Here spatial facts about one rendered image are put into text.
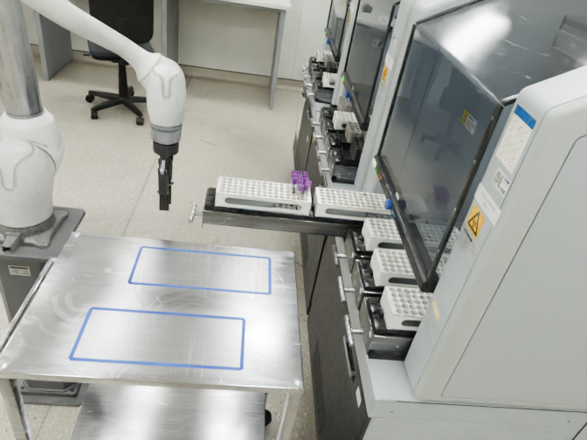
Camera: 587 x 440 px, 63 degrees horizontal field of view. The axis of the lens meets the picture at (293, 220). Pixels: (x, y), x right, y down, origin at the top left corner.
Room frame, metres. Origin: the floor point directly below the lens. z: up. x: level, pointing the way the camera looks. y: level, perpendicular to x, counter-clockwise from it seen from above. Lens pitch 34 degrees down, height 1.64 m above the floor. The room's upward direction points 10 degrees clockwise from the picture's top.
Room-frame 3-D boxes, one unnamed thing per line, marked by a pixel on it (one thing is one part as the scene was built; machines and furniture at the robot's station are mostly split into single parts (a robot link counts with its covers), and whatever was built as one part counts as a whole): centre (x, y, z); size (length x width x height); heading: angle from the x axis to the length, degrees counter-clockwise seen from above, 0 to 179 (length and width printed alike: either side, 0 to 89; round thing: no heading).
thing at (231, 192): (1.29, 0.11, 0.83); 0.30 x 0.10 x 0.06; 98
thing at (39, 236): (1.07, 0.78, 0.73); 0.22 x 0.18 x 0.06; 8
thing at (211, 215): (1.31, -0.03, 0.78); 0.73 x 0.14 x 0.09; 98
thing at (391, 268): (1.05, -0.39, 0.83); 0.30 x 0.10 x 0.06; 98
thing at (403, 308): (0.90, -0.41, 0.83); 0.30 x 0.10 x 0.06; 98
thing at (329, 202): (1.33, -0.21, 0.83); 0.30 x 0.10 x 0.06; 98
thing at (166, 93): (1.26, 0.41, 1.13); 0.13 x 0.11 x 0.16; 17
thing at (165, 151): (1.25, 0.41, 0.95); 0.08 x 0.07 x 0.09; 8
